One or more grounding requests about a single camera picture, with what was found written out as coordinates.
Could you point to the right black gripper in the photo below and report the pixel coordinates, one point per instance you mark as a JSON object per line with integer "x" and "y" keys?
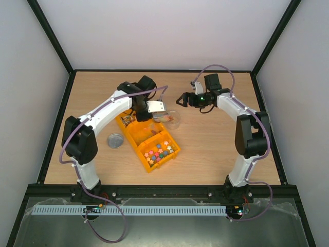
{"x": 190, "y": 99}

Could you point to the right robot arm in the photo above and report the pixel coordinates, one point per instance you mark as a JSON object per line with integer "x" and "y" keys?
{"x": 252, "y": 132}

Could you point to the round metal lid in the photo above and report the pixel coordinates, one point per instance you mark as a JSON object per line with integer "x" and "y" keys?
{"x": 115, "y": 140}

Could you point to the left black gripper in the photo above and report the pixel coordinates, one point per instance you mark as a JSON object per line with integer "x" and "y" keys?
{"x": 141, "y": 118}

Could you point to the metal scoop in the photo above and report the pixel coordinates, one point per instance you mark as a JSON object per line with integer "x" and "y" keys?
{"x": 161, "y": 117}

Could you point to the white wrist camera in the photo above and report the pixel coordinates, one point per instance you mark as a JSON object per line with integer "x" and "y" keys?
{"x": 197, "y": 87}
{"x": 156, "y": 106}

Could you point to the black aluminium frame rail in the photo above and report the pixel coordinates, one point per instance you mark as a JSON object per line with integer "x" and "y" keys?
{"x": 164, "y": 191}

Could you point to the clear plastic jar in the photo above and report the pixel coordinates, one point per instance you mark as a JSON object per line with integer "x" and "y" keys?
{"x": 171, "y": 120}

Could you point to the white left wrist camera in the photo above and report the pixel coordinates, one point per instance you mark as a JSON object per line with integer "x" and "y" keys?
{"x": 156, "y": 106}

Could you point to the orange three-compartment bin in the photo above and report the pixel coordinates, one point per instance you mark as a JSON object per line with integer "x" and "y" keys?
{"x": 150, "y": 140}

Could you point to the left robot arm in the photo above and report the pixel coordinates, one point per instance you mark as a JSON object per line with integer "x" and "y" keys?
{"x": 79, "y": 141}

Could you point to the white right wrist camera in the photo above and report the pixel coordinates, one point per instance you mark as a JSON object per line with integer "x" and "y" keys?
{"x": 197, "y": 87}

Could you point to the white slotted cable duct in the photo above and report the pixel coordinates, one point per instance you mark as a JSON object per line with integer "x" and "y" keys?
{"x": 129, "y": 210}

